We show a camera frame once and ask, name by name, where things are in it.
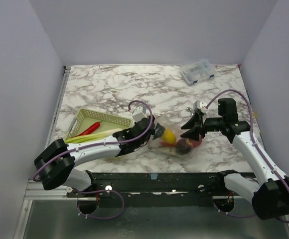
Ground clear zip top bag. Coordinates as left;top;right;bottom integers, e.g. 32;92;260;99
148;115;202;158

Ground yellow fake lemon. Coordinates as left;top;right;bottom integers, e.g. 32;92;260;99
161;129;176;144

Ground green fake celery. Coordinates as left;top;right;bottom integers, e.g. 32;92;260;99
65;128;122;143

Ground red fake chili pepper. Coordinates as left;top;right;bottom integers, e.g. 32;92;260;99
77;121;102;136

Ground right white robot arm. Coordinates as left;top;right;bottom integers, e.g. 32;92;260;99
181;98;289;220

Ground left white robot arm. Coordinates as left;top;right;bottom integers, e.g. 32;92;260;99
33;118;155;197

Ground red fake tomato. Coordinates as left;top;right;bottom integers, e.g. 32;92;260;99
190;140;202;148

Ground dark maroon fake fruit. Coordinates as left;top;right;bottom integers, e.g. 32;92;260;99
175;138;193;155

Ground clear plastic organizer box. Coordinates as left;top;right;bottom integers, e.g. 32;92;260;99
179;59;217;86

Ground green plastic basket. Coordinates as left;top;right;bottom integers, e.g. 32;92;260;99
64;109;134;143

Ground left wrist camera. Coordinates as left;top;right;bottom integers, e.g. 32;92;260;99
132;106;147;122

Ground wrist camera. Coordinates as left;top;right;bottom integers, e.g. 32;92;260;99
191;100;208;116
132;106;147;122

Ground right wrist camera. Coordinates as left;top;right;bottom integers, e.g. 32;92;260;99
191;100;208;116

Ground black table front rail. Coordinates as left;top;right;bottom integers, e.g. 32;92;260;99
67;170;252;209

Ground aluminium frame extrusion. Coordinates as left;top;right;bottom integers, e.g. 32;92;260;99
24;179;70;200

